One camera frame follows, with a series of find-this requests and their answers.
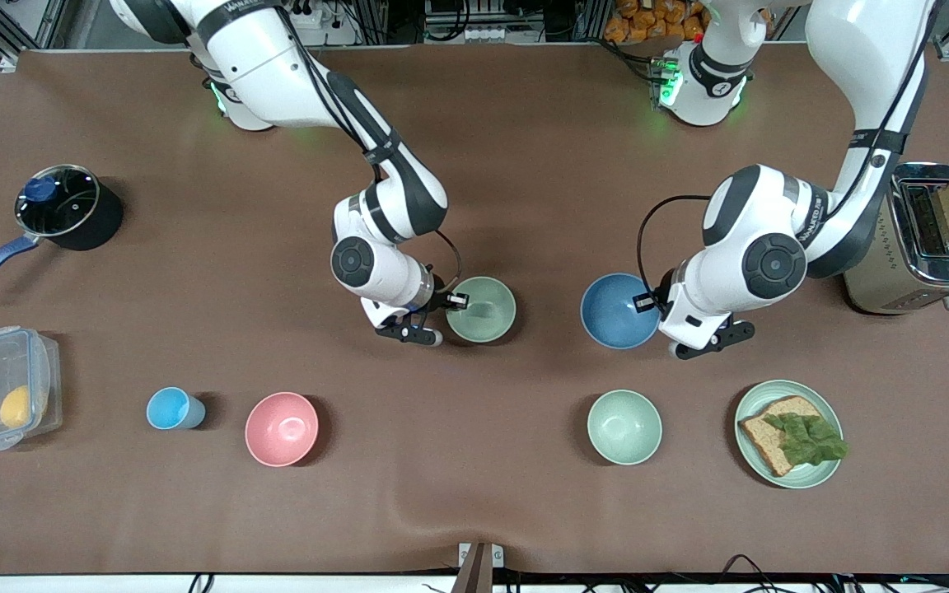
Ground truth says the sage green bowl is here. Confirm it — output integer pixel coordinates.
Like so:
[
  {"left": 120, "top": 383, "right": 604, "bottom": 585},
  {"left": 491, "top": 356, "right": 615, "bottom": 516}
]
[{"left": 445, "top": 276, "right": 517, "bottom": 344}]

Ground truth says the blue bowl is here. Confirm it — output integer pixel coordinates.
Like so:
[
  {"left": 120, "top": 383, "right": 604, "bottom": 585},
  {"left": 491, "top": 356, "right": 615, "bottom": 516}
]
[{"left": 579, "top": 273, "right": 663, "bottom": 350}]

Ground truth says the pale mint bowl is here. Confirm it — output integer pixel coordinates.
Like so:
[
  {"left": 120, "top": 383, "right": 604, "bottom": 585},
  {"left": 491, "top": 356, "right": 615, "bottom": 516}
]
[{"left": 587, "top": 389, "right": 663, "bottom": 466}]

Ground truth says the pink bowl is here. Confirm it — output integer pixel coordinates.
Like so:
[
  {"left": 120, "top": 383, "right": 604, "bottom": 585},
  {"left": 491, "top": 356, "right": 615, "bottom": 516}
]
[{"left": 245, "top": 391, "right": 320, "bottom": 468}]

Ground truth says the brown bread slice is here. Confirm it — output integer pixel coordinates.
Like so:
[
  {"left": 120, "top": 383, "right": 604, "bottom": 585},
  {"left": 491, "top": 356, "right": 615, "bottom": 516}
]
[{"left": 738, "top": 395, "right": 823, "bottom": 478}]

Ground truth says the green lettuce leaf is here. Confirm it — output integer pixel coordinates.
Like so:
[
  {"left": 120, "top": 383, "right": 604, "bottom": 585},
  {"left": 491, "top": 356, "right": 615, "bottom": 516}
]
[{"left": 763, "top": 412, "right": 849, "bottom": 467}]

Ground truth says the beige chrome toaster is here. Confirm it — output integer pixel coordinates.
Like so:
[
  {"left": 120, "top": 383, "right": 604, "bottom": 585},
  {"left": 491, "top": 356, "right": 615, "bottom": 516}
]
[{"left": 843, "top": 161, "right": 949, "bottom": 315}]

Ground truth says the pale green plate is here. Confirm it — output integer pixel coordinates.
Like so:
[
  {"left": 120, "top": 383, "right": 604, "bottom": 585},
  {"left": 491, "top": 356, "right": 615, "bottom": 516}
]
[{"left": 734, "top": 379, "right": 844, "bottom": 490}]

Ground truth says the orange snack bag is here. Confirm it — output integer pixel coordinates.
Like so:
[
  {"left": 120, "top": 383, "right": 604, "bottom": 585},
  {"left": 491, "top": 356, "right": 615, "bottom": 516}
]
[{"left": 604, "top": 0, "right": 710, "bottom": 44}]

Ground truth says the blue cup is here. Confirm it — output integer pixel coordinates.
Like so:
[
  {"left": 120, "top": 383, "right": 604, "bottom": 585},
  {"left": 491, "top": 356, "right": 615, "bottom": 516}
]
[{"left": 146, "top": 386, "right": 207, "bottom": 431}]

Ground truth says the black electronics box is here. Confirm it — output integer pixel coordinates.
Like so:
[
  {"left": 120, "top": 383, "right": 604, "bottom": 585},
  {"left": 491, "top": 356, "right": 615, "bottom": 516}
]
[{"left": 425, "top": 0, "right": 545, "bottom": 26}]

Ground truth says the glass lid blue knob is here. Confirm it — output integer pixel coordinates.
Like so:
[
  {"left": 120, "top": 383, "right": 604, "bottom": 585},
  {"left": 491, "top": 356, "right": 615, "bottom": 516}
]
[{"left": 15, "top": 165, "right": 101, "bottom": 237}]

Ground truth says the yellow fruit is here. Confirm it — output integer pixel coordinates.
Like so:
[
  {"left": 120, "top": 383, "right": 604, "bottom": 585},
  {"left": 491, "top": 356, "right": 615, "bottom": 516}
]
[{"left": 0, "top": 385, "right": 33, "bottom": 429}]

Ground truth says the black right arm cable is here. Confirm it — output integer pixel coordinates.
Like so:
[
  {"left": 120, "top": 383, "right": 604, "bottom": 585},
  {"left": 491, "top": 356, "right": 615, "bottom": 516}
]
[{"left": 432, "top": 229, "right": 464, "bottom": 293}]

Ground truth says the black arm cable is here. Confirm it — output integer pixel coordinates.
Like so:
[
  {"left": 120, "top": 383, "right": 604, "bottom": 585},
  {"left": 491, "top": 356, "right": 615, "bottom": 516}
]
[
  {"left": 432, "top": 229, "right": 464, "bottom": 293},
  {"left": 637, "top": 194, "right": 714, "bottom": 297}
]

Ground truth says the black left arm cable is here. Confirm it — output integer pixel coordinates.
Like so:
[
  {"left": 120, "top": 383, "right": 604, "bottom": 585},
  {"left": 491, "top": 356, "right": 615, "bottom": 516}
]
[{"left": 637, "top": 194, "right": 714, "bottom": 297}]

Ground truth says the metal bracket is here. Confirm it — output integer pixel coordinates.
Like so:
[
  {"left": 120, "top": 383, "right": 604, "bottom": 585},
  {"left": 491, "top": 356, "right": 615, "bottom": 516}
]
[{"left": 457, "top": 541, "right": 505, "bottom": 593}]

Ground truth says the black pot blue handle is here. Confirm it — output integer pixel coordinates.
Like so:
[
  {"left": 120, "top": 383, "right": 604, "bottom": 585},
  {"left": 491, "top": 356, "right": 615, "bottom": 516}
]
[{"left": 0, "top": 163, "right": 124, "bottom": 300}]

